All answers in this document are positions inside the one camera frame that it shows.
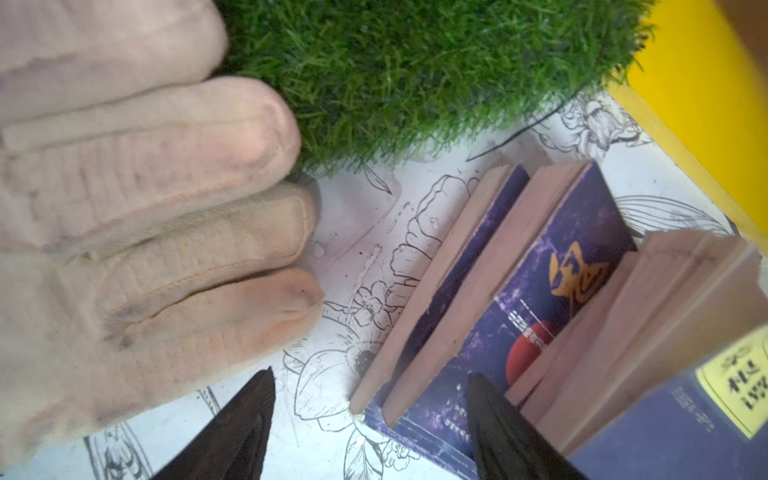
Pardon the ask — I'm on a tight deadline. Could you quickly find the yellow pink blue bookshelf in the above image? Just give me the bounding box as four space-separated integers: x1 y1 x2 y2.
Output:
608 1 767 251

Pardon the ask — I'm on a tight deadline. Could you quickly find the dark purple portrait book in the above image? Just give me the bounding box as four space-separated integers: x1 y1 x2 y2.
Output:
350 161 634 479

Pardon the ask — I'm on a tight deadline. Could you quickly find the green artificial grass mat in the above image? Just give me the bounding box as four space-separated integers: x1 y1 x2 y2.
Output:
217 1 652 173

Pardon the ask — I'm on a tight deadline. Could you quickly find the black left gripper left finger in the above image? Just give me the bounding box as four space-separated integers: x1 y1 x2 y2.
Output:
155 368 276 479

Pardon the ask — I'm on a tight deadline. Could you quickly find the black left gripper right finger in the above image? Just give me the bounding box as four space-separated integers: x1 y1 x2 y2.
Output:
467 373 584 480

